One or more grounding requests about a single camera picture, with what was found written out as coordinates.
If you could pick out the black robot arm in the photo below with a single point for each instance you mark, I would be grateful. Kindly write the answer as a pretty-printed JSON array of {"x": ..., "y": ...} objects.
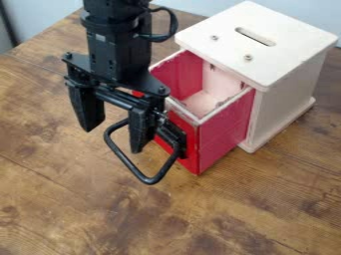
[{"x": 122, "y": 15}]

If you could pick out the red wooden drawer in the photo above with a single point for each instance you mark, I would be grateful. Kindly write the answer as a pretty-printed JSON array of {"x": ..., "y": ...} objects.
[{"x": 209, "y": 106}]

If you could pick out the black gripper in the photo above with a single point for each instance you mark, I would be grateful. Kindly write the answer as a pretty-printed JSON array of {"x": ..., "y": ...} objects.
[{"x": 118, "y": 61}]

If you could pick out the black metal drawer handle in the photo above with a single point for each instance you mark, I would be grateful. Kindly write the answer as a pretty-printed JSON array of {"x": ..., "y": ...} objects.
[{"x": 150, "y": 175}]

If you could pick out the white wooden box cabinet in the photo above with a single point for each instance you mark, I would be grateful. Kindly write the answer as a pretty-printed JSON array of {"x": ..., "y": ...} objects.
[{"x": 274, "y": 53}]

